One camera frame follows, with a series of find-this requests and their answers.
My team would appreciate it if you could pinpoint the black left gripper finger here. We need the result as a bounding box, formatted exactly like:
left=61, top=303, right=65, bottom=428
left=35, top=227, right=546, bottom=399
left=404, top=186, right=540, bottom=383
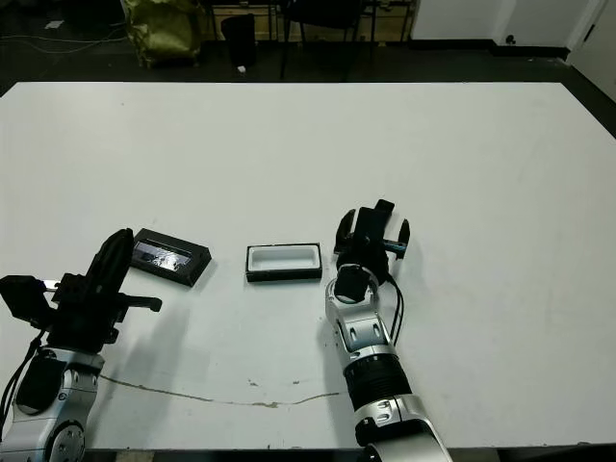
left=107, top=227, right=136, bottom=293
left=86, top=229, right=128, bottom=291

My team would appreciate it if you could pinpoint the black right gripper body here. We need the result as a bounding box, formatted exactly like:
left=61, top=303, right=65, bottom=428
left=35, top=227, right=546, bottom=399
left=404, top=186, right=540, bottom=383
left=335, top=230, right=409, bottom=286

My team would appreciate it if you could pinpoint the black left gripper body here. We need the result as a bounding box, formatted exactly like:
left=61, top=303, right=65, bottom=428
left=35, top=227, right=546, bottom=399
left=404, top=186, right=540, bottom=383
left=41, top=271, right=164, bottom=352

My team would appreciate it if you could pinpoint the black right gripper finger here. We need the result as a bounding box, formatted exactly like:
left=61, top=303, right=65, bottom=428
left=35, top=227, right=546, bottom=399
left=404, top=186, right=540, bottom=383
left=332, top=208, right=360, bottom=255
left=396, top=218, right=412, bottom=261

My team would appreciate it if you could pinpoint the black box base white tray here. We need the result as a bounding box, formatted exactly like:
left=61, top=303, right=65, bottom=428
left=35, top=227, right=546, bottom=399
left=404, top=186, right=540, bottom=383
left=244, top=242, right=322, bottom=284

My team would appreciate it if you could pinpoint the black mesh office chair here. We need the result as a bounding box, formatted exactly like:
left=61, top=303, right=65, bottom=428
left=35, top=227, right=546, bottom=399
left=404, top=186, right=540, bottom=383
left=280, top=0, right=382, bottom=81

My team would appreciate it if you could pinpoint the black waste bin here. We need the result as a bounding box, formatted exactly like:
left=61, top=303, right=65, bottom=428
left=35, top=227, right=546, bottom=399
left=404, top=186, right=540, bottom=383
left=223, top=13, right=259, bottom=68

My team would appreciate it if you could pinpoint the yellow-green plastic bag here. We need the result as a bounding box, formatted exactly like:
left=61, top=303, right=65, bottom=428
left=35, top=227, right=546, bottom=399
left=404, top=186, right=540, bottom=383
left=122, top=0, right=208, bottom=68

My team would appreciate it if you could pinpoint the white door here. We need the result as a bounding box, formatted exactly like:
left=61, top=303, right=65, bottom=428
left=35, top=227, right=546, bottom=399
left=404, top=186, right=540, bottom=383
left=565, top=0, right=616, bottom=97

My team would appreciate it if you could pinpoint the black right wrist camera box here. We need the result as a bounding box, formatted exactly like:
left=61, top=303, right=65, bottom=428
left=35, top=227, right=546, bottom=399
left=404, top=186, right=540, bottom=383
left=354, top=205, right=389, bottom=251

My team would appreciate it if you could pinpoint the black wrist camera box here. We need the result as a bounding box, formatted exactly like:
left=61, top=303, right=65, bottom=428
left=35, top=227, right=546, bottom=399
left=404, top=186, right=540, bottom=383
left=0, top=274, right=52, bottom=333
left=354, top=205, right=389, bottom=251

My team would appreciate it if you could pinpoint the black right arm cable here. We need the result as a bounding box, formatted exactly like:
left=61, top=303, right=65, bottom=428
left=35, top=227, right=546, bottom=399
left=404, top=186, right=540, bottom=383
left=379, top=273, right=408, bottom=346

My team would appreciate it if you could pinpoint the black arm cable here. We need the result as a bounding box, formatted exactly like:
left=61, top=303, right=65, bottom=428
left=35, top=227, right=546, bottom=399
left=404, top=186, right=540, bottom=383
left=379, top=273, right=408, bottom=346
left=0, top=326, right=49, bottom=424

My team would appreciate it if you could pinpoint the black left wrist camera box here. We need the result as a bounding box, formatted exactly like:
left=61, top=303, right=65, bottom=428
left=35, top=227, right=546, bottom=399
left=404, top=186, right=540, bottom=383
left=0, top=274, right=52, bottom=333

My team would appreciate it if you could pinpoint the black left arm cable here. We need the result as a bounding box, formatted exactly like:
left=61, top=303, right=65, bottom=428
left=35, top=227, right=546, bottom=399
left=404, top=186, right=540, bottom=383
left=0, top=326, right=49, bottom=424

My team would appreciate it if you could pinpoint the thin light floor cable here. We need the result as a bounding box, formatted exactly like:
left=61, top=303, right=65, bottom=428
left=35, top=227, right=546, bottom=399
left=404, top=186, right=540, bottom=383
left=0, top=28, right=127, bottom=50

